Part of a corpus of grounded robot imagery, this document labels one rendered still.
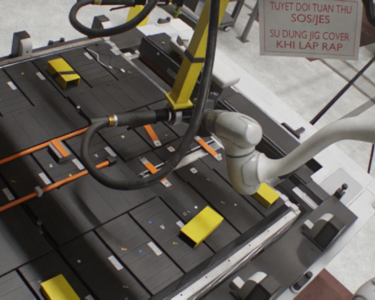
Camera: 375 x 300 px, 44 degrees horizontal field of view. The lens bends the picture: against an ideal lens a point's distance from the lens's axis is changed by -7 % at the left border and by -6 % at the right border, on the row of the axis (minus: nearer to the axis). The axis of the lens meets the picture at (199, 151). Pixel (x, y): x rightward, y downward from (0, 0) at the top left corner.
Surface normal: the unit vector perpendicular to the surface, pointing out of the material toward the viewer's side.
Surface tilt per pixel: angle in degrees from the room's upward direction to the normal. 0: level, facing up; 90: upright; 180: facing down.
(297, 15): 90
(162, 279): 0
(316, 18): 90
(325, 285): 0
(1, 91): 0
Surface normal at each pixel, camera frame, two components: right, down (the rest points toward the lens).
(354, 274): 0.32, -0.71
